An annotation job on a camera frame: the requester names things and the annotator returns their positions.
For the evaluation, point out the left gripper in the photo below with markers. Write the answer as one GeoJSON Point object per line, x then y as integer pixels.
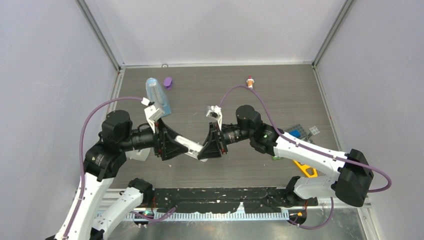
{"type": "Point", "coordinates": [170, 148]}

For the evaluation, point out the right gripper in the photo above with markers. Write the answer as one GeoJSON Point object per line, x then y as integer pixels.
{"type": "Point", "coordinates": [211, 149]}

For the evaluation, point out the white remote control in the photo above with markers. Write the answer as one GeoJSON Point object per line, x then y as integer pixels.
{"type": "Point", "coordinates": [194, 148]}

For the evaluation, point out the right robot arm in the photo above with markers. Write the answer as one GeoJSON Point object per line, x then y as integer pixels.
{"type": "Point", "coordinates": [345, 175]}

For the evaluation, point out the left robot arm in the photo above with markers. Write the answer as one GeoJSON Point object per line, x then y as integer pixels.
{"type": "Point", "coordinates": [100, 167]}

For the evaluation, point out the white trapezoid block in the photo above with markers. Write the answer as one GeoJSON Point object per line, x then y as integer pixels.
{"type": "Point", "coordinates": [138, 155]}

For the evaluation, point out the blue metronome in plastic wrap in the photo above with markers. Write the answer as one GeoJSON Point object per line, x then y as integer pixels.
{"type": "Point", "coordinates": [155, 93]}

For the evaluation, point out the purple plastic cap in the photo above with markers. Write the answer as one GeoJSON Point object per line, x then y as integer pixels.
{"type": "Point", "coordinates": [168, 83]}

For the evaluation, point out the small toy figurine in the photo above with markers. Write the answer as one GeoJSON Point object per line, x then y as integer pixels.
{"type": "Point", "coordinates": [250, 82]}

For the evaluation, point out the blue lego brick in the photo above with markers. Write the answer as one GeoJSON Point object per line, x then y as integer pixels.
{"type": "Point", "coordinates": [295, 133]}

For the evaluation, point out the grey lego baseplate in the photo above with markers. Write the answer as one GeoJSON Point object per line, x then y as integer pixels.
{"type": "Point", "coordinates": [305, 134]}

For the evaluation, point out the yellow triangular tool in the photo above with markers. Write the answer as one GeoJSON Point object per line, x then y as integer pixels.
{"type": "Point", "coordinates": [307, 170]}

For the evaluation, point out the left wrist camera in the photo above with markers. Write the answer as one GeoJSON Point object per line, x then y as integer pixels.
{"type": "Point", "coordinates": [153, 112]}

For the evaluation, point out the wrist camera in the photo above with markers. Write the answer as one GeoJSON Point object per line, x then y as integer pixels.
{"type": "Point", "coordinates": [215, 112]}
{"type": "Point", "coordinates": [153, 112]}

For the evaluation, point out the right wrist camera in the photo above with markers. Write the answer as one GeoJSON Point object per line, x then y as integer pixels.
{"type": "Point", "coordinates": [215, 112]}

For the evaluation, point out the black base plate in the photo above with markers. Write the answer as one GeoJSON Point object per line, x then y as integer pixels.
{"type": "Point", "coordinates": [222, 200]}

